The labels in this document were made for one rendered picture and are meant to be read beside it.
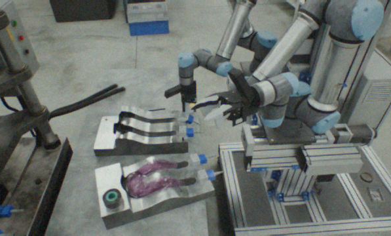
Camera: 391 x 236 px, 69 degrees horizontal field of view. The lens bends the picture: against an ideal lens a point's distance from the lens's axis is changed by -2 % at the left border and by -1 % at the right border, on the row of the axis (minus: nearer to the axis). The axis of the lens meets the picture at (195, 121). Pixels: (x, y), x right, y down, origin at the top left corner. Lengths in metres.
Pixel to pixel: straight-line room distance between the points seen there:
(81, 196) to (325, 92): 1.16
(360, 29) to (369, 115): 0.80
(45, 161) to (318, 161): 1.40
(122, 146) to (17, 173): 0.56
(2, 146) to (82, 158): 0.38
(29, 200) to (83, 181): 0.26
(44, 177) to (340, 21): 1.48
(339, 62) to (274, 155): 0.59
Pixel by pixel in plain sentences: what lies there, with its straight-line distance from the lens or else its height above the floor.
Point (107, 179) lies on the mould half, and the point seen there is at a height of 0.91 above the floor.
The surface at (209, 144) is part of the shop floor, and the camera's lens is 2.73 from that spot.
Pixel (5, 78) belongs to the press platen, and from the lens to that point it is 1.50.
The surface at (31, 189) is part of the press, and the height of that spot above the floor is 0.79.
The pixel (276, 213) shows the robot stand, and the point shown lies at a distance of 2.12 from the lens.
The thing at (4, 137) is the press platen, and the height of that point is 1.04.
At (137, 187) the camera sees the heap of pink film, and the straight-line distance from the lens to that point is 1.34.
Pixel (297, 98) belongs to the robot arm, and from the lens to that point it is 1.28.
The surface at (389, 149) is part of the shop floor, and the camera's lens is 3.24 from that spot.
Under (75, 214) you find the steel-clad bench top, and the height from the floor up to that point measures 0.80.
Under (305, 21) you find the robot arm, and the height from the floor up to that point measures 1.58.
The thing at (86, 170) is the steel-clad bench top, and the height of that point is 0.80.
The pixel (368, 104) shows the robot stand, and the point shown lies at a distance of 1.69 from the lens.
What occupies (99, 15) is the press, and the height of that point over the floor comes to 0.09.
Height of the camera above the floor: 1.98
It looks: 42 degrees down
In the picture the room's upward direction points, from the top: straight up
